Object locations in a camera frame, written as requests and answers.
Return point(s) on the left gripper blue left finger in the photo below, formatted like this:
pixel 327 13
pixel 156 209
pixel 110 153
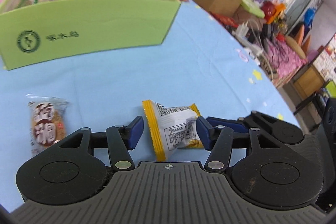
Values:
pixel 122 139

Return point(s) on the green cardboard box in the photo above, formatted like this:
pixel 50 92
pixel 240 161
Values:
pixel 61 28

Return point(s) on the yellow white snack packet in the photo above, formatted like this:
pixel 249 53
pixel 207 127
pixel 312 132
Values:
pixel 171 128

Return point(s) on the white power strip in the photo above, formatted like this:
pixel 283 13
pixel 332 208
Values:
pixel 256 50

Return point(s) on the blue cartoon tablecloth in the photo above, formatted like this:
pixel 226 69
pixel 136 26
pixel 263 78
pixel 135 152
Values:
pixel 198 63

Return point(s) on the small green box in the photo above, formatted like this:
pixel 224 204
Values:
pixel 252 8

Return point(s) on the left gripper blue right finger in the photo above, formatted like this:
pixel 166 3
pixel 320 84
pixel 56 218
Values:
pixel 218 140

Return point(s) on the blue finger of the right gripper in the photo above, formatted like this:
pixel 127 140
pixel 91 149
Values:
pixel 237 126

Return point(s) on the small brown white packet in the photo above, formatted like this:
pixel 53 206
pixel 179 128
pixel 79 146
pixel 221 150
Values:
pixel 47 121

